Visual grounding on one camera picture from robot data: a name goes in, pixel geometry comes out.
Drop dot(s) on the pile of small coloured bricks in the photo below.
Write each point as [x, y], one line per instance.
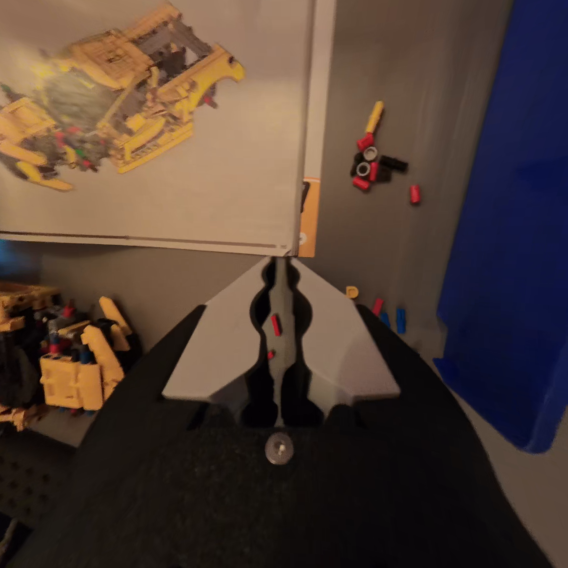
[368, 142]

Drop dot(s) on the blue plastic bin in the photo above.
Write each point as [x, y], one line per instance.
[501, 222]

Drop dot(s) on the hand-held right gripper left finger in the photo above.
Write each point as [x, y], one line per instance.
[213, 355]

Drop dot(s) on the instruction booklet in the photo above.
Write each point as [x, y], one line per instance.
[222, 199]

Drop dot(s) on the yellow brick model car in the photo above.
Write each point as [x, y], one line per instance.
[102, 355]

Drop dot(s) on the black dotted rubber mat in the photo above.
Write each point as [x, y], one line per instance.
[26, 479]

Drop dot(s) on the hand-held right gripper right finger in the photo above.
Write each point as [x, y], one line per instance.
[350, 355]

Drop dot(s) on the yellow brick hood panel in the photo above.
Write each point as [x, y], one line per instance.
[66, 381]

